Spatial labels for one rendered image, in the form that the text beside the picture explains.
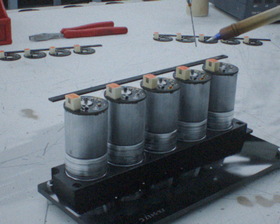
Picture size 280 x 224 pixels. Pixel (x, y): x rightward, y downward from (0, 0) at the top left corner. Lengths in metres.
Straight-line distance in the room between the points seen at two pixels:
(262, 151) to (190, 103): 0.06
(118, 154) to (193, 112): 0.06
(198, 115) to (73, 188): 0.10
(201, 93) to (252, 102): 0.15
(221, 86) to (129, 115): 0.08
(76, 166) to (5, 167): 0.08
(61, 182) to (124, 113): 0.05
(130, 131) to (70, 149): 0.04
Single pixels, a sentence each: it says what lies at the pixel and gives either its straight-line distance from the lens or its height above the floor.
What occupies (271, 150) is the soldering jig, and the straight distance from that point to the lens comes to 0.38.
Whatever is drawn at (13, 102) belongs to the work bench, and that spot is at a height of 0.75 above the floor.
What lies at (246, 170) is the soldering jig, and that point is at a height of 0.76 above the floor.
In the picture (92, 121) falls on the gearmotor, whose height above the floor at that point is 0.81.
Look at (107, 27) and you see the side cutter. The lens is 0.69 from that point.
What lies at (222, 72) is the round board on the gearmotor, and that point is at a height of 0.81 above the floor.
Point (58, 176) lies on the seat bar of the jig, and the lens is 0.31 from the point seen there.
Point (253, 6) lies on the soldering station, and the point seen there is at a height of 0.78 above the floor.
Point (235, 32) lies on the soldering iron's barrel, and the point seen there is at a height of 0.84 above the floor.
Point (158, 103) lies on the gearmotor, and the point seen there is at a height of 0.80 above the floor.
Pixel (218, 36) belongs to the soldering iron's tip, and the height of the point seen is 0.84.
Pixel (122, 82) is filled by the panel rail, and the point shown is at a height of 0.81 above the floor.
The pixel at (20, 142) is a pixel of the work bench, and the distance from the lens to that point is 0.40.
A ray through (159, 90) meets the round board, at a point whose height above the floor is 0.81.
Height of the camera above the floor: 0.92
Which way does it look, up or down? 22 degrees down
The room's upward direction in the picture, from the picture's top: 2 degrees clockwise
